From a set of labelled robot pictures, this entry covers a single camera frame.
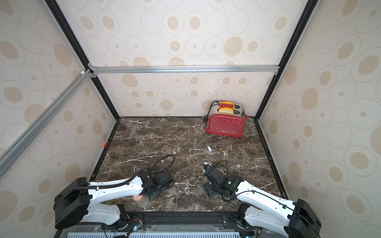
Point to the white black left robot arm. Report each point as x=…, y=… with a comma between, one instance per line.
x=84, y=202

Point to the horizontal aluminium frame bar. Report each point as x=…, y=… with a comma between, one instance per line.
x=185, y=69

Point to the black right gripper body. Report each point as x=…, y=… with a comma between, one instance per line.
x=211, y=177

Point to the cork stoppered glass jar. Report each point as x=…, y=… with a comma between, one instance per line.
x=142, y=201

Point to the red polka dot toaster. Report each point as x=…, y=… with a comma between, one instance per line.
x=226, y=118

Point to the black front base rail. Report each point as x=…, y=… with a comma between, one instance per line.
x=172, y=225

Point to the diagonal aluminium frame bar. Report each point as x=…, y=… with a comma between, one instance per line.
x=24, y=140

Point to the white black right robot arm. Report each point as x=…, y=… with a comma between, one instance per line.
x=291, y=219

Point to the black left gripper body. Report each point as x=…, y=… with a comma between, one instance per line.
x=160, y=189

